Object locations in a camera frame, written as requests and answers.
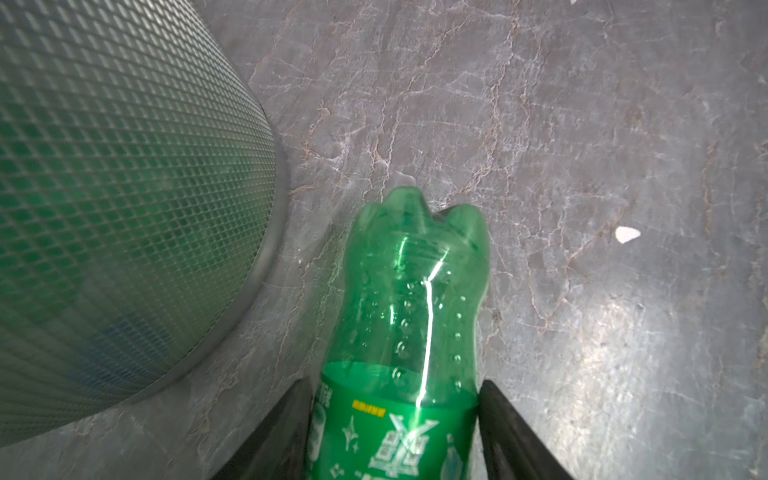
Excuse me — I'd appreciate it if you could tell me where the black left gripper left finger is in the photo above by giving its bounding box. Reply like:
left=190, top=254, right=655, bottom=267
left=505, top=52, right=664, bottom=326
left=213, top=377, right=313, bottom=480

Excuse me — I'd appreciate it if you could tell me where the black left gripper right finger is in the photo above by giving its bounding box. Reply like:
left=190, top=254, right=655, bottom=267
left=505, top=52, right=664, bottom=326
left=478, top=379, right=573, bottom=480

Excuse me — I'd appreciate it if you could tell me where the green lined waste bin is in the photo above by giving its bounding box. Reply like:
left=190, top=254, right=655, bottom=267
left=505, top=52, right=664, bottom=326
left=1, top=1, right=285, bottom=446

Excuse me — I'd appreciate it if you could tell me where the green bottle yellow cap top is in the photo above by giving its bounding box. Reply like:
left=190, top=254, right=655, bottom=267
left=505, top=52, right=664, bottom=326
left=305, top=187, right=490, bottom=479

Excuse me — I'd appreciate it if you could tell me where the white paper scrap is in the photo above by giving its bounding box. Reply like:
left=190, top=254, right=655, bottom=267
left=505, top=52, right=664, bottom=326
left=614, top=226, right=642, bottom=244

